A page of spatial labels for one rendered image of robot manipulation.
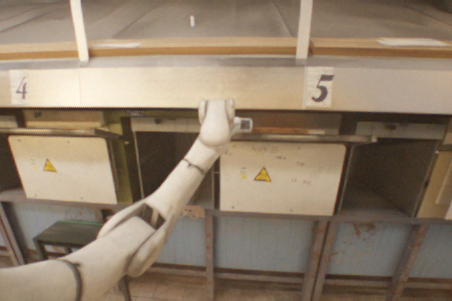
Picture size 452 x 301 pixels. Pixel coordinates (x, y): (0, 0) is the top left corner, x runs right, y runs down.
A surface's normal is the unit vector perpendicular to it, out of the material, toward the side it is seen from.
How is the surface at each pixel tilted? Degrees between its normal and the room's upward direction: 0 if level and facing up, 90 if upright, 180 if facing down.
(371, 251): 90
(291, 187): 90
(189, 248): 90
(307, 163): 90
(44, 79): 80
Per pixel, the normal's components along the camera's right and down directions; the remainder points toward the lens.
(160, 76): -0.07, 0.10
